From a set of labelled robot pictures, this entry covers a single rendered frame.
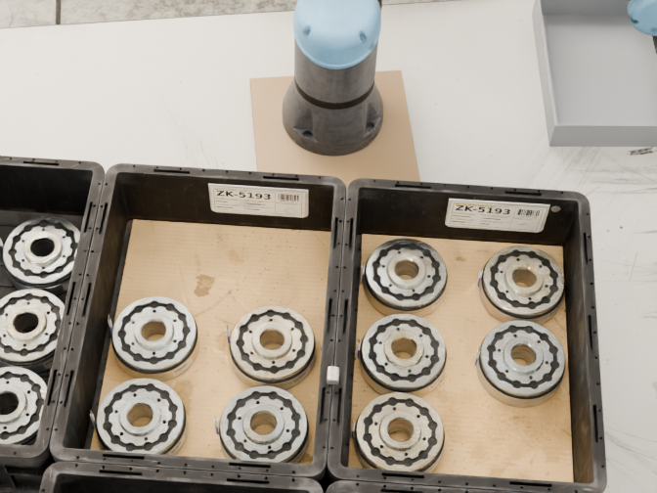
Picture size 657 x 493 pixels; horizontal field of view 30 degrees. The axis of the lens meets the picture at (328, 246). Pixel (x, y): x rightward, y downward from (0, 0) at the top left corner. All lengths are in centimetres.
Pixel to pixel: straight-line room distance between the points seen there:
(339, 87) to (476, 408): 50
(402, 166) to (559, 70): 33
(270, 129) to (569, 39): 52
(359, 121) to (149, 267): 40
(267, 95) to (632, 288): 61
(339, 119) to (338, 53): 13
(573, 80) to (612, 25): 14
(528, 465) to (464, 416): 9
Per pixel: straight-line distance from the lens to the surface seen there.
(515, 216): 156
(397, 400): 145
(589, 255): 150
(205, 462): 134
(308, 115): 177
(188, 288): 156
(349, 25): 166
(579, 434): 145
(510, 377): 147
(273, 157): 180
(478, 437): 147
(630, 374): 169
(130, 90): 193
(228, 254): 158
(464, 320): 154
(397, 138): 183
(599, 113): 193
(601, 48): 202
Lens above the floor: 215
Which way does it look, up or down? 57 degrees down
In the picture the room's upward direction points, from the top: 2 degrees clockwise
